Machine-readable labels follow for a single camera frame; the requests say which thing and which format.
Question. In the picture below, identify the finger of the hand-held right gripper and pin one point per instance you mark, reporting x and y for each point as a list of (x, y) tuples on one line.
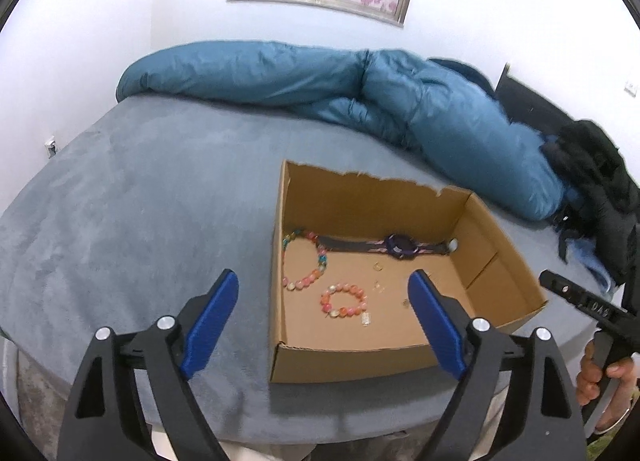
[(575, 297)]

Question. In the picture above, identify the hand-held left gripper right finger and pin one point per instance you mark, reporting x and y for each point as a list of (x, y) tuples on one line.
[(440, 326)]

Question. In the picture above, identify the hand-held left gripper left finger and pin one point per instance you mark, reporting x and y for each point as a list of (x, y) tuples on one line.
[(210, 326)]

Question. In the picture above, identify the brown cardboard box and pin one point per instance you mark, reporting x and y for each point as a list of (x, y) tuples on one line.
[(390, 333)]

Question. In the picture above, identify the small rectangular silver charm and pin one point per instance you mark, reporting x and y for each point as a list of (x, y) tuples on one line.
[(366, 319)]

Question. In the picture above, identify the person's right hand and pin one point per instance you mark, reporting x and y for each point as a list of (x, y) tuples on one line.
[(587, 381)]

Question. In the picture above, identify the light blue cloth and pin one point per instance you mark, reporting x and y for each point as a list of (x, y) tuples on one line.
[(590, 256)]

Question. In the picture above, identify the silver bangle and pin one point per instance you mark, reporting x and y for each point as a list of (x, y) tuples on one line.
[(612, 425)]

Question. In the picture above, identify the pile of black clothes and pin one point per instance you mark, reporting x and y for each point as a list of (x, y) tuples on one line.
[(595, 166)]

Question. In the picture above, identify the person's left leg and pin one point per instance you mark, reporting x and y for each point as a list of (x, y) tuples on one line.
[(270, 453)]

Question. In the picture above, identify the black headboard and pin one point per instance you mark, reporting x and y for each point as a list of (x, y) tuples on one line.
[(525, 106)]

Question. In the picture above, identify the blue duvet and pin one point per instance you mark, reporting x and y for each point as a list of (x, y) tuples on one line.
[(280, 73)]

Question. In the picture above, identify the white wall switch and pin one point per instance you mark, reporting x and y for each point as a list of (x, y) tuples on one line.
[(632, 87)]

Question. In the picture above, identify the white wall socket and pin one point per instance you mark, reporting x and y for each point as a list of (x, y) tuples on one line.
[(50, 146)]

